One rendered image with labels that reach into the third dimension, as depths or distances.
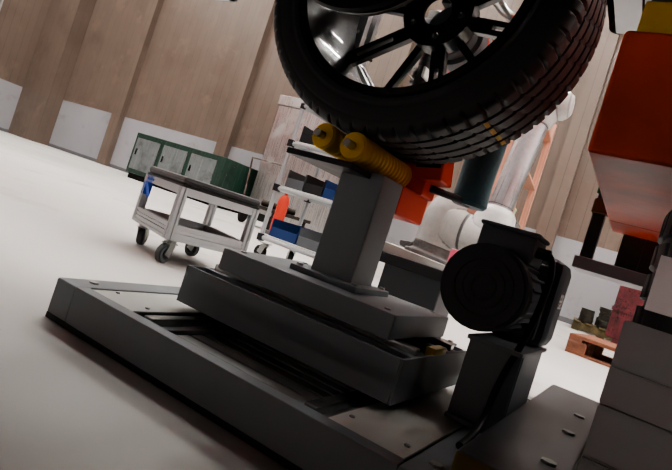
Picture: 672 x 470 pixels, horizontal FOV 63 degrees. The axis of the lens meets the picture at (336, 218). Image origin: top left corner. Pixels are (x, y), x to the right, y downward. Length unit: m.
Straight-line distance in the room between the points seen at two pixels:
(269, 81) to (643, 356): 12.04
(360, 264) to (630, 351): 0.71
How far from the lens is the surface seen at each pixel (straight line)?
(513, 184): 2.25
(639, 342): 0.47
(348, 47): 1.40
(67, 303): 1.15
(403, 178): 1.22
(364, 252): 1.10
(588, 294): 9.57
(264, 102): 12.26
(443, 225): 2.22
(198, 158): 9.95
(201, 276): 1.13
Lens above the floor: 0.34
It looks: 1 degrees up
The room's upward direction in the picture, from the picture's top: 18 degrees clockwise
